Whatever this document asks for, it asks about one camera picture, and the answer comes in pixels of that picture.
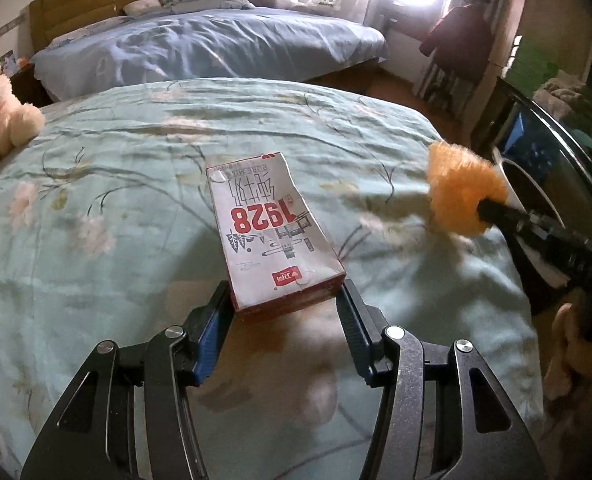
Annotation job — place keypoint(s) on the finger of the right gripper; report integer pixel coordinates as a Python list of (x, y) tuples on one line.
[(506, 217)]

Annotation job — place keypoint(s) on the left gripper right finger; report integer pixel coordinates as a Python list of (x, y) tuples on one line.
[(479, 433)]

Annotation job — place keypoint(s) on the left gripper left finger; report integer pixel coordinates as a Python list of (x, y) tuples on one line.
[(91, 432)]

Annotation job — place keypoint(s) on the red white carton box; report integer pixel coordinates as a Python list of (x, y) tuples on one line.
[(277, 257)]

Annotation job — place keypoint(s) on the white round trash bin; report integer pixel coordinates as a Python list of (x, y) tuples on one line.
[(525, 195)]

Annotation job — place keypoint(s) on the hanging dark coat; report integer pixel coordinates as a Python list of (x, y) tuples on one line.
[(461, 43)]

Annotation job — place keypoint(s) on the blue bed duvet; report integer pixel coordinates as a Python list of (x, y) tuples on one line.
[(215, 43)]

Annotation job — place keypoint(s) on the dark wooden nightstand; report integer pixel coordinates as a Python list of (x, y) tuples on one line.
[(28, 89)]

